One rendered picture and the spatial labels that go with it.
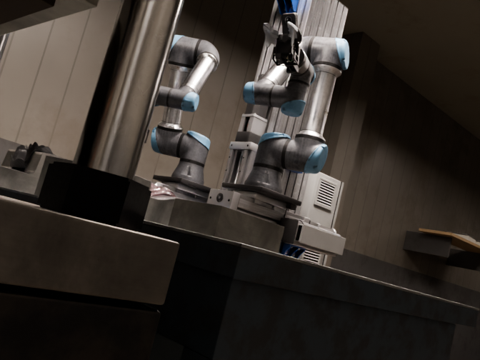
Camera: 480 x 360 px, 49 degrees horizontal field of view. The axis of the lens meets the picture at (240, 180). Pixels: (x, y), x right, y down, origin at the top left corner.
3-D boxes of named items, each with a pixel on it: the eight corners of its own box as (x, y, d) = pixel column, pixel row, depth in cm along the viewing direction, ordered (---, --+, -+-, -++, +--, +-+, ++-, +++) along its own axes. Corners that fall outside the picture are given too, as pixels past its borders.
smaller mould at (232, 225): (230, 246, 127) (237, 218, 128) (277, 258, 116) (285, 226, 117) (166, 229, 113) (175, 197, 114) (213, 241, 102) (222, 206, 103)
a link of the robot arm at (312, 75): (313, 91, 183) (319, 68, 184) (306, 78, 173) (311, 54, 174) (292, 88, 186) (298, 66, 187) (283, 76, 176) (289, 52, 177)
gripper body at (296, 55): (294, 56, 158) (304, 73, 169) (297, 30, 159) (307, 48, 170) (270, 58, 161) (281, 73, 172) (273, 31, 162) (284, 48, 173)
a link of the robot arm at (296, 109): (274, 115, 184) (281, 86, 186) (305, 119, 180) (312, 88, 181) (267, 107, 177) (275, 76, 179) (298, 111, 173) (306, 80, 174)
